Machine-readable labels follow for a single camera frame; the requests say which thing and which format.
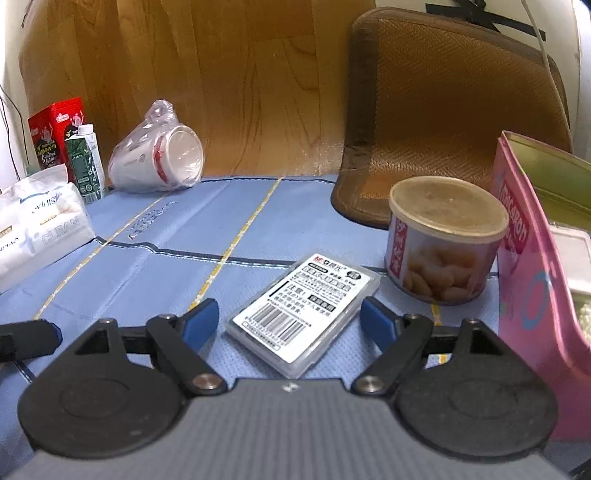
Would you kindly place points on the red tea box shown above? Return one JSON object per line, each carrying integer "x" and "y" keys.
{"x": 51, "y": 127}

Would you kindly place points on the white tissue pack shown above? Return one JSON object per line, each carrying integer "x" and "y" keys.
{"x": 43, "y": 219}

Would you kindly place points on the clear box with barcode label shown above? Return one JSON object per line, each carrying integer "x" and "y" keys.
{"x": 293, "y": 322}

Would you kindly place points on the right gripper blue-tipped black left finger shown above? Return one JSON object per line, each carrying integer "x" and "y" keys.
{"x": 173, "y": 344}

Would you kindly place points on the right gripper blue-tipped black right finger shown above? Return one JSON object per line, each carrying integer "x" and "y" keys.
{"x": 406, "y": 342}

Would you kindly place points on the green white drink carton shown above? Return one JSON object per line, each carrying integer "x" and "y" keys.
{"x": 86, "y": 165}

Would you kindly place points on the white wet wipes pack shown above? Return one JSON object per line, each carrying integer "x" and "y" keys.
{"x": 573, "y": 246}

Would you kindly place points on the wood pattern board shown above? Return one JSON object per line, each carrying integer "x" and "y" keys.
{"x": 263, "y": 83}

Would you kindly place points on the pink metal tin box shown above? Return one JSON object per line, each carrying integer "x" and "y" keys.
{"x": 540, "y": 185}

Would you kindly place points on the peanut can with lid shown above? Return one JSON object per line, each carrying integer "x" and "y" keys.
{"x": 444, "y": 236}

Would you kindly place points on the brown woven seat cushion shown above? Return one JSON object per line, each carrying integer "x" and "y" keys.
{"x": 429, "y": 96}

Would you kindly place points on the bagged white red mug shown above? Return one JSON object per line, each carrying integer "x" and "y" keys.
{"x": 159, "y": 154}

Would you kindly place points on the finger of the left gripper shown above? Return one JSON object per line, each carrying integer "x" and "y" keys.
{"x": 28, "y": 340}

